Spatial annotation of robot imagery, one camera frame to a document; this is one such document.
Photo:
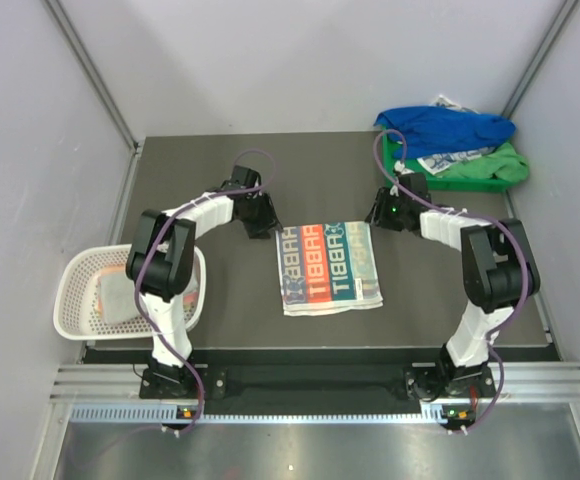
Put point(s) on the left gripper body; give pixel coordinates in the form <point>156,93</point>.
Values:
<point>259,210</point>

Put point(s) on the colourful rabbit print towel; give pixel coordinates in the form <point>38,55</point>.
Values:
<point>327,268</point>

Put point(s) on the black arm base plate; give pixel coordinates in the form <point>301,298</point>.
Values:
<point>224,382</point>

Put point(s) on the green towel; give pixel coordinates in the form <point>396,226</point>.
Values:
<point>505,164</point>

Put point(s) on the green plastic tray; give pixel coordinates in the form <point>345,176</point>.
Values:
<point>491,185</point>

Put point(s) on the grey slotted cable duct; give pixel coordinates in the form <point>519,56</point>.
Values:
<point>172,414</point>

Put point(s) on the white blue patterned towel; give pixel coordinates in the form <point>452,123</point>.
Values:
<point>437,163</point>

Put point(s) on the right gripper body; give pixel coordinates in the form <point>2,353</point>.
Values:
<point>390,210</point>

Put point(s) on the white perforated plastic basket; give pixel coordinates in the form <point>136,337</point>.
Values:
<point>77,313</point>

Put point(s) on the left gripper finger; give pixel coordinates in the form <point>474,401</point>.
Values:
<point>254,233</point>
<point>276,226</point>

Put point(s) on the folded towels in basket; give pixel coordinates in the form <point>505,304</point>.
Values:
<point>116,303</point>

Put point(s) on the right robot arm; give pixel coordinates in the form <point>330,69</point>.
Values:
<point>498,272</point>

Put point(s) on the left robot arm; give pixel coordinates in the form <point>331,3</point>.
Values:
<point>161,265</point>

